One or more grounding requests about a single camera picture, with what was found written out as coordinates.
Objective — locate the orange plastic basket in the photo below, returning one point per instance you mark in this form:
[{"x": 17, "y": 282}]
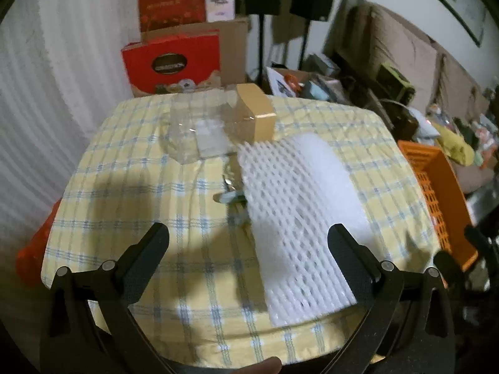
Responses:
[{"x": 432, "y": 171}]

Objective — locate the green black power station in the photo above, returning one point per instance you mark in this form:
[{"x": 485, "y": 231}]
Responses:
[{"x": 393, "y": 81}]

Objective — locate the clear plastic jar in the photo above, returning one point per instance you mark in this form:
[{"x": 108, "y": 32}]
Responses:
[{"x": 187, "y": 132}]

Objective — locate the open cardboard clutter box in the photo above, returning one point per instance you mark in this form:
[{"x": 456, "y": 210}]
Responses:
[{"x": 300, "y": 73}]

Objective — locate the red plastic bag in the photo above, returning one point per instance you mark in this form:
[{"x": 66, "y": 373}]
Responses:
[{"x": 33, "y": 253}]

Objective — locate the black speaker stand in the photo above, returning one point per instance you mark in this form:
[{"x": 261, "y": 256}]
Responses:
[
  {"x": 305, "y": 43},
  {"x": 260, "y": 46}
]

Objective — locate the yellow cloth bag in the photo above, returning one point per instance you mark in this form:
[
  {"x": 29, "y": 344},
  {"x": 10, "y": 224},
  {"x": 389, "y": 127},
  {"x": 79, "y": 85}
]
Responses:
[{"x": 456, "y": 146}]

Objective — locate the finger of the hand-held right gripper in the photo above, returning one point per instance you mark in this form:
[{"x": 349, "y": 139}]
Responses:
[{"x": 481, "y": 241}]

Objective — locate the yellow plaid tablecloth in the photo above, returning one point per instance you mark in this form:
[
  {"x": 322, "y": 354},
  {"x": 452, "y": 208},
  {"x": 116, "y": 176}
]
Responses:
[{"x": 136, "y": 187}]

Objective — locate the white printed box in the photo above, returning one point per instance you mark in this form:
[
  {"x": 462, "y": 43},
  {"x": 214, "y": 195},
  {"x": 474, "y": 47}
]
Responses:
[{"x": 280, "y": 83}]

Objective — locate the large brown sofa cushion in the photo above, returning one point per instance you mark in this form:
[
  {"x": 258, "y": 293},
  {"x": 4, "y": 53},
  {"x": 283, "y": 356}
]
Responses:
[{"x": 405, "y": 46}]

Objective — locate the person's left hand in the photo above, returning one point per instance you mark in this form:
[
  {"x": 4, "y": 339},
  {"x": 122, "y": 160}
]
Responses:
[{"x": 259, "y": 367}]

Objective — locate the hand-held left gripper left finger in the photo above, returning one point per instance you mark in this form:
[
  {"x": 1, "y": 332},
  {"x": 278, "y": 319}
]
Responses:
[{"x": 148, "y": 261}]

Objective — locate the gold jar lid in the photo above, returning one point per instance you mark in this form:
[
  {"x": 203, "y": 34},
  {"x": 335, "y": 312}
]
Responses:
[{"x": 255, "y": 105}]

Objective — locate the red gift box oval label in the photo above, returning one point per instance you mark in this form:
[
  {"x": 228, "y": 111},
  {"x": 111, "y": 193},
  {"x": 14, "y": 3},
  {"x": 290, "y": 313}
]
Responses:
[{"x": 171, "y": 66}]

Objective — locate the brown cardboard box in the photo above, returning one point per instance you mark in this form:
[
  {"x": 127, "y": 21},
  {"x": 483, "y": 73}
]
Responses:
[{"x": 234, "y": 50}]

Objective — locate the pink white box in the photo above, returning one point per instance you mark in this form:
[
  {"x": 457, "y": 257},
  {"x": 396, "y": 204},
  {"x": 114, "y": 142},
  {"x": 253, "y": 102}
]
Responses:
[{"x": 220, "y": 0}]

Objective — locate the red gold-print gift box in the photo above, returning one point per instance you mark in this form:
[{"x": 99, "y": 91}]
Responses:
[{"x": 171, "y": 0}]

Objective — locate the medium brown sofa cushion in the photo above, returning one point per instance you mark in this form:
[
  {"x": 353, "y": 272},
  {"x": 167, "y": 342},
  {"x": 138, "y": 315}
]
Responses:
[{"x": 460, "y": 78}]

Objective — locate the white curtain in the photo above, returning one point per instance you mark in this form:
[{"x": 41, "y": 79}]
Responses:
[{"x": 58, "y": 85}]

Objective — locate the brown sofa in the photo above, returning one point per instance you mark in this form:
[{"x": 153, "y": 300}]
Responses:
[{"x": 339, "y": 23}]

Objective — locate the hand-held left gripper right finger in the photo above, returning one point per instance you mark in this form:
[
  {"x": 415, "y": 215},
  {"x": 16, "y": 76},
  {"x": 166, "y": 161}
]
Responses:
[{"x": 351, "y": 265}]

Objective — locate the white foam net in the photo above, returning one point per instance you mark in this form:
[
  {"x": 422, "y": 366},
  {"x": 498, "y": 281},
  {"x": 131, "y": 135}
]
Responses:
[{"x": 296, "y": 210}]

